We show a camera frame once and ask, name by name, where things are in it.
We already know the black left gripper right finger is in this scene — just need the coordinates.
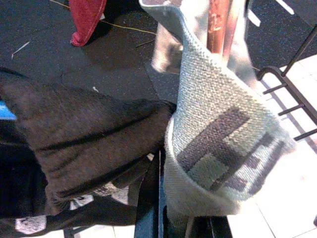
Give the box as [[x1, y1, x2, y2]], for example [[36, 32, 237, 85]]
[[188, 215, 234, 238]]

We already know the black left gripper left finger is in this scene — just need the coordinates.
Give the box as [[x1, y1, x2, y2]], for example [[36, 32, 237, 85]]
[[135, 148, 165, 238]]

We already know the grey patterned knit garment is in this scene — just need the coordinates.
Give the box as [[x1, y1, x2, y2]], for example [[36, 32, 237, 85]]
[[138, 0, 296, 224]]

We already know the plain black garment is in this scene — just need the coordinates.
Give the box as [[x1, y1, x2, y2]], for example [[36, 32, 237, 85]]
[[0, 66, 177, 219]]

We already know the black white print garment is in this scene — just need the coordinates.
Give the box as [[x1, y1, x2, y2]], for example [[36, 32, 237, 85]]
[[0, 182, 139, 238]]

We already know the black metal clothes rack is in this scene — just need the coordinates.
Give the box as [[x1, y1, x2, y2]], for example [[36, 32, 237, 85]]
[[256, 31, 317, 142]]

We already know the red garment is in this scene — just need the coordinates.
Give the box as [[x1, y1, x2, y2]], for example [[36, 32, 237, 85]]
[[68, 0, 107, 48]]

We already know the yellow cable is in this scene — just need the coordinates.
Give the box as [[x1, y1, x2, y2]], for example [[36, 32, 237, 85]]
[[49, 0, 157, 35]]

